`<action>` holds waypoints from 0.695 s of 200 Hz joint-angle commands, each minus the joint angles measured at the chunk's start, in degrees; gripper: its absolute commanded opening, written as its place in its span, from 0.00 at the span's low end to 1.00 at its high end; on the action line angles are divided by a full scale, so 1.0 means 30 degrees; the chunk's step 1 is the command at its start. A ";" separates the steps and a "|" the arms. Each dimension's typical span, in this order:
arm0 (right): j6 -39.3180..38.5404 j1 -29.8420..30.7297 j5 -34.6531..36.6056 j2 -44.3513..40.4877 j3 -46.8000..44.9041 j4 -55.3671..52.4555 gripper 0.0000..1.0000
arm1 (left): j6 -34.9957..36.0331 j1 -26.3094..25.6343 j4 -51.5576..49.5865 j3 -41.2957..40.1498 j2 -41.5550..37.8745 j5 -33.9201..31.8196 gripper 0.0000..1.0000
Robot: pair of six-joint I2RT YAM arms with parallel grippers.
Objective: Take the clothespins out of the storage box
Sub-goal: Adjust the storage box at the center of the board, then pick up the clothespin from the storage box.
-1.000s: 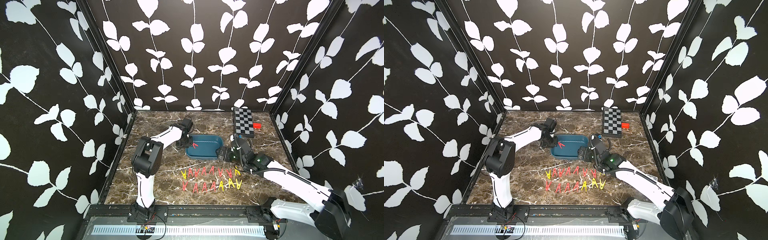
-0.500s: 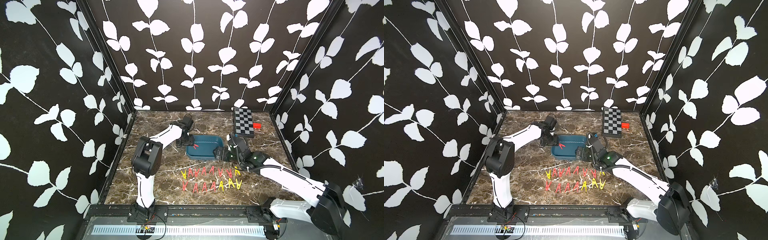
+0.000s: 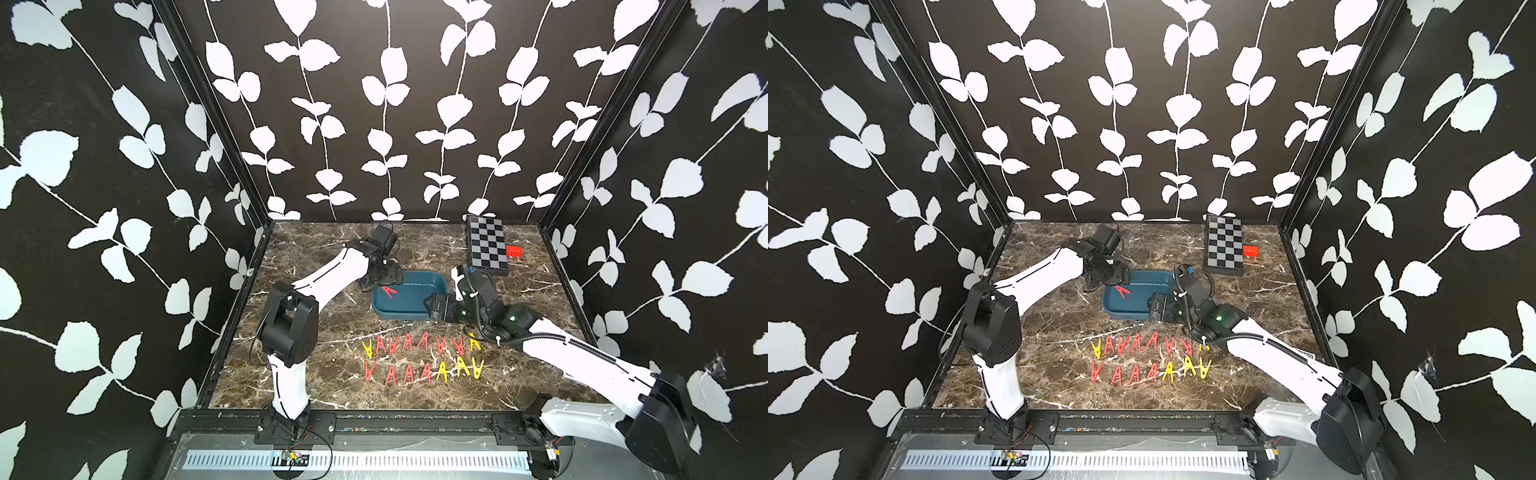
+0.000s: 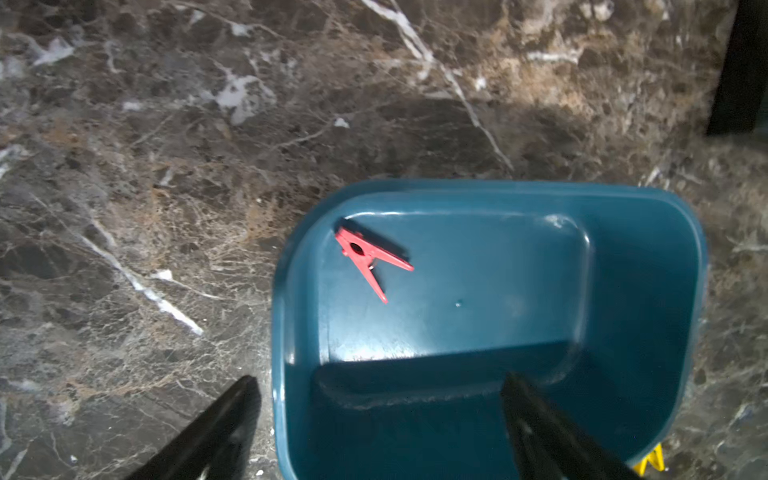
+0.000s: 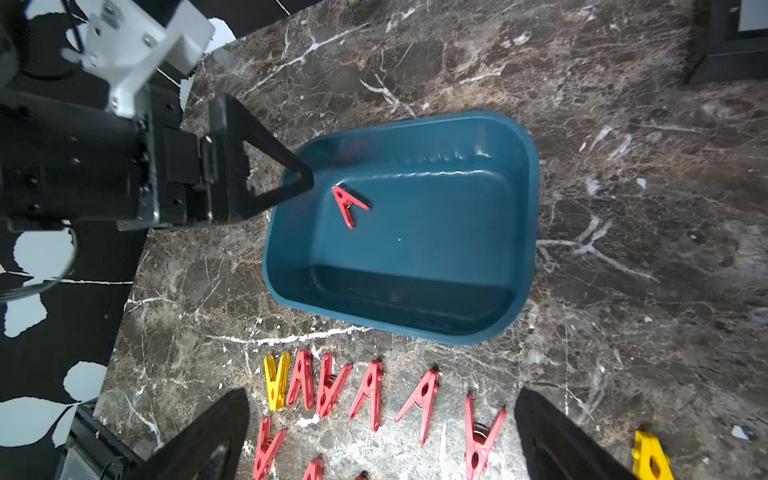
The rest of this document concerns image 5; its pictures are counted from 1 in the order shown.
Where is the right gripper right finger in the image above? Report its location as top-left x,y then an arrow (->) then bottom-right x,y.
514,388 -> 634,480

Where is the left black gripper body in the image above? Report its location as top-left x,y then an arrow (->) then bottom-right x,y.
1,85 -> 249,231

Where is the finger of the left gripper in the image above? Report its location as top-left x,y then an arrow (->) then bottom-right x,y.
206,93 -> 314,221

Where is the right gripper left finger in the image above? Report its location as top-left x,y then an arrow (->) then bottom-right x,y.
127,388 -> 250,479

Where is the red clothespin second row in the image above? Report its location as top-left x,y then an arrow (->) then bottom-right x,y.
303,457 -> 324,480
252,415 -> 288,480

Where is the red clothespin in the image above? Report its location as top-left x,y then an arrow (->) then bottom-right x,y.
286,350 -> 316,410
316,353 -> 353,418
348,360 -> 383,432
332,185 -> 371,229
394,368 -> 440,446
464,393 -> 507,480

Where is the yellow clothespin row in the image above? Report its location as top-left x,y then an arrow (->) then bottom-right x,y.
264,353 -> 291,411
632,431 -> 674,480

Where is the teal plastic storage box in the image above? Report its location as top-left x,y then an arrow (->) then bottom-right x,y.
262,111 -> 539,345

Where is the black front mounting rail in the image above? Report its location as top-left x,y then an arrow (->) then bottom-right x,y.
55,399 -> 145,480

